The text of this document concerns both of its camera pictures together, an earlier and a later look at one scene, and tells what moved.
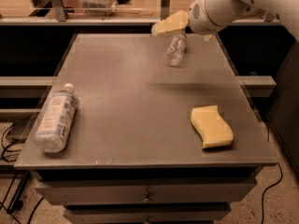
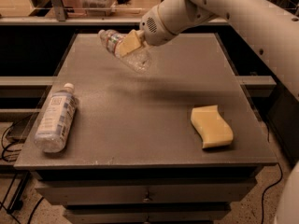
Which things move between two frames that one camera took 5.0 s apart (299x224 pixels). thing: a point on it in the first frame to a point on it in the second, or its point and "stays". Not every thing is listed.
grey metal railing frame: x=61 y=19 stays
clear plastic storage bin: x=100 y=1 stays
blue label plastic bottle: x=56 y=120 stays
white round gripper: x=203 y=19 to x=152 y=30
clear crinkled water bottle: x=176 y=49 to x=139 y=59
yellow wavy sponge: x=212 y=128 stays
